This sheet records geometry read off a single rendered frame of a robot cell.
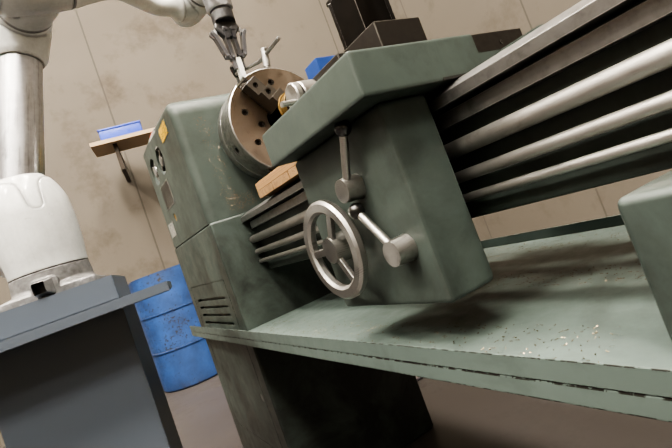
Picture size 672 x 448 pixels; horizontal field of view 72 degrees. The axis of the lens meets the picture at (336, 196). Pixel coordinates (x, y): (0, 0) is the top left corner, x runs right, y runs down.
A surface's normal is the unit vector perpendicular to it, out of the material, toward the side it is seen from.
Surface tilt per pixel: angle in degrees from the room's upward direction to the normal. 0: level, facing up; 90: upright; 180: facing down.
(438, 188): 90
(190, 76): 90
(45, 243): 92
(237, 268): 90
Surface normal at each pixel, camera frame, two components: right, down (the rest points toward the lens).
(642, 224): -0.81, 0.27
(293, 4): 0.32, -0.17
